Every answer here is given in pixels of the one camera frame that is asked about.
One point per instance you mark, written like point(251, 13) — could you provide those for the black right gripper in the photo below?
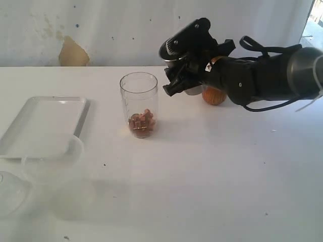
point(200, 47)

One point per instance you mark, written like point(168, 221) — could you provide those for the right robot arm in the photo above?
point(283, 74)

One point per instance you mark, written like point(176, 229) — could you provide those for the stainless steel cup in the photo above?
point(180, 80)

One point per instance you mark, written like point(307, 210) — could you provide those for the translucent plastic container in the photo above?
point(53, 165)

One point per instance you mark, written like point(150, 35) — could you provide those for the wooden cup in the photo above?
point(213, 96)

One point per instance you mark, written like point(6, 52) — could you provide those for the clear plastic shaker cup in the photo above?
point(139, 91)

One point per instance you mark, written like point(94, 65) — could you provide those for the white rectangular tray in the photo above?
point(40, 118)

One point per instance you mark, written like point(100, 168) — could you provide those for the clear plastic lid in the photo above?
point(16, 196)

